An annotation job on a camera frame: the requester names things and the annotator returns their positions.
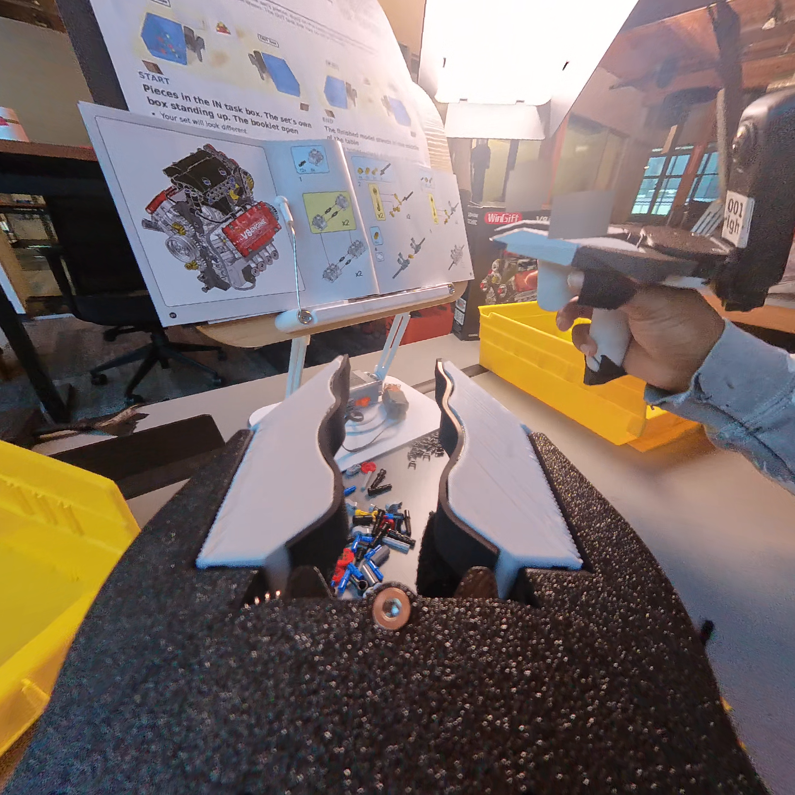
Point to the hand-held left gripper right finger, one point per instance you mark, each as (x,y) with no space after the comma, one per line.
(509,490)

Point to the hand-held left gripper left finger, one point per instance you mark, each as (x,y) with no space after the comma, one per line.
(273,490)

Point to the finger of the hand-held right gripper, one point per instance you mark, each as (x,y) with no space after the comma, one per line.
(534,248)

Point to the grey desk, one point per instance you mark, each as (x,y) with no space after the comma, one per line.
(652,497)

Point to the printed task sheet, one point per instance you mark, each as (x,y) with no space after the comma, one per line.
(279,62)

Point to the person's right hand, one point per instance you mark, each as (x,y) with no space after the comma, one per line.
(671,335)

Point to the black toy engine box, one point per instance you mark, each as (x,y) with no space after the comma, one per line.
(478,273)

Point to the pile of black pins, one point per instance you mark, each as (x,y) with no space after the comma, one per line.
(425,448)

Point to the pile of mixed small bricks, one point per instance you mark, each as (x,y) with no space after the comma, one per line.
(372,540)

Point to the yellow plastic bin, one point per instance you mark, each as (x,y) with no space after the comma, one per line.
(528,360)
(49,559)

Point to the white book stand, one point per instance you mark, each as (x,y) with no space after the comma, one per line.
(416,428)

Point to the grey battery box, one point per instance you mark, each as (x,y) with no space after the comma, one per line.
(363,391)

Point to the grey toy motor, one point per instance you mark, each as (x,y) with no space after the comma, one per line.
(396,400)

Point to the instruction booklet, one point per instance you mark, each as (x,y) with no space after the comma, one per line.
(248,261)

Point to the black office chair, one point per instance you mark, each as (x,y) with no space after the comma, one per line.
(112,304)

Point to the black table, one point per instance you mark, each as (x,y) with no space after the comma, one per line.
(49,155)

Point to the black display board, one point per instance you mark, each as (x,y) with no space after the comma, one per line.
(87,49)

